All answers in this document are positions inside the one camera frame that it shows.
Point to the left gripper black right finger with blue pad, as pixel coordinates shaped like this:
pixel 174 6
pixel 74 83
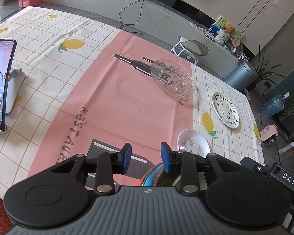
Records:
pixel 187 165

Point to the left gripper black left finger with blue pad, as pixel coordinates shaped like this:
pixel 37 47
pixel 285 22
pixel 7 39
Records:
pixel 105 166

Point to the blue steel bowl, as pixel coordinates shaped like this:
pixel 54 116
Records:
pixel 157 177

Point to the orange steel bowl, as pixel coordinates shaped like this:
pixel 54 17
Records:
pixel 139 182

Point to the small white printed plate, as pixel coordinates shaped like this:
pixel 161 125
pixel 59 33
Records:
pixel 192 141

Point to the pink small heater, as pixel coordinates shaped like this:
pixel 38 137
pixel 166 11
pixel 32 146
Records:
pixel 269 134

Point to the pink restaurant placemat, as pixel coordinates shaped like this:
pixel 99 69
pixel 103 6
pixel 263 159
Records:
pixel 114 104

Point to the white fruit-pattern plate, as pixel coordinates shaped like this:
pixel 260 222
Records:
pixel 225 110

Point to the blue water jug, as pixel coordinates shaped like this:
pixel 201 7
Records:
pixel 275 104

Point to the clear glass plate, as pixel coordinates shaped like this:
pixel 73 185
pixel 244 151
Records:
pixel 174 80

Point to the grey cylindrical trash bin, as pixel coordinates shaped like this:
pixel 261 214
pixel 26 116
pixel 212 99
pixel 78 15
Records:
pixel 242 76

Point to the green potted snake plant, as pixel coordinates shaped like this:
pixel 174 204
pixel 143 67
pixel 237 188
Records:
pixel 264 72

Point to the round stool on wheels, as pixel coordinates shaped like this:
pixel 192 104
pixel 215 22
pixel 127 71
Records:
pixel 193 48

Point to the lemon checked tablecloth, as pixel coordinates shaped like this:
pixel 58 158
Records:
pixel 54 49

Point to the teddy bear in basket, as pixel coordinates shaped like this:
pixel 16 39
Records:
pixel 224 34

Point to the colourful picture book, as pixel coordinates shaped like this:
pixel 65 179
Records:
pixel 216 26

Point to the smartphone in black case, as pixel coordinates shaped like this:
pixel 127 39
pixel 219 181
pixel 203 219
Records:
pixel 0 85

